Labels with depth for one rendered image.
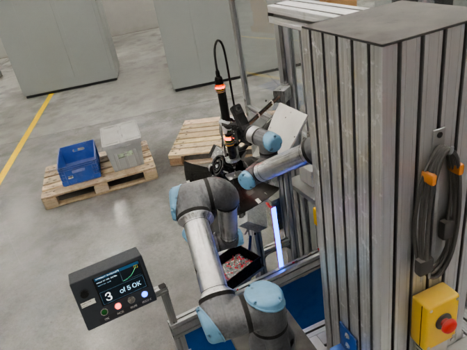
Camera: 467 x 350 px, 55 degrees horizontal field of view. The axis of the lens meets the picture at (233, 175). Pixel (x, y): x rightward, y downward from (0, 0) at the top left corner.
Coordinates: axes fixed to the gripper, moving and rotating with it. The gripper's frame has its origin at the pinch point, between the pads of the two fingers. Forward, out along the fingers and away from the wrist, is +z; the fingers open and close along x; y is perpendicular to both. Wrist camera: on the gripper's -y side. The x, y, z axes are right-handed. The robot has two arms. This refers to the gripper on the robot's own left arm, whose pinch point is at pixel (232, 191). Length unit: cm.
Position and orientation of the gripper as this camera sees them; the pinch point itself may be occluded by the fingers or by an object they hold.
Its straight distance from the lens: 203.3
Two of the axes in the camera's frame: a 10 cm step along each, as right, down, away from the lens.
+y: -8.6, 0.0, 5.1
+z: 4.4, -4.9, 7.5
